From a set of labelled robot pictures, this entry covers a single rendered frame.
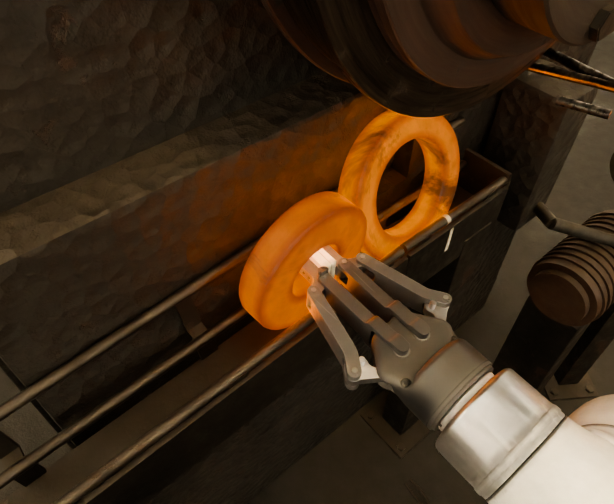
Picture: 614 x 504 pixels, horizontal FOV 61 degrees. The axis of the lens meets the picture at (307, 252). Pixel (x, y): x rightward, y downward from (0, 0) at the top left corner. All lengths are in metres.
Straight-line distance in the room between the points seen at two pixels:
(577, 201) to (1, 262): 1.73
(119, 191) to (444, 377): 0.30
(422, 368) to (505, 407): 0.07
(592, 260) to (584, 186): 1.06
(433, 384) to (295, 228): 0.18
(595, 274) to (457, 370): 0.54
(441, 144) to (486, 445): 0.36
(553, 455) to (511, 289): 1.18
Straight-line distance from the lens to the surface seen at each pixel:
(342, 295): 0.48
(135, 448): 0.54
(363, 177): 0.56
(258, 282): 0.48
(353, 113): 0.57
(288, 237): 0.47
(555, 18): 0.39
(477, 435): 0.42
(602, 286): 0.94
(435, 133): 0.64
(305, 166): 0.56
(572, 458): 0.42
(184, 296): 0.54
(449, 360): 0.43
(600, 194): 1.99
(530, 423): 0.42
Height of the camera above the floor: 1.17
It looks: 48 degrees down
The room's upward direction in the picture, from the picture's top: straight up
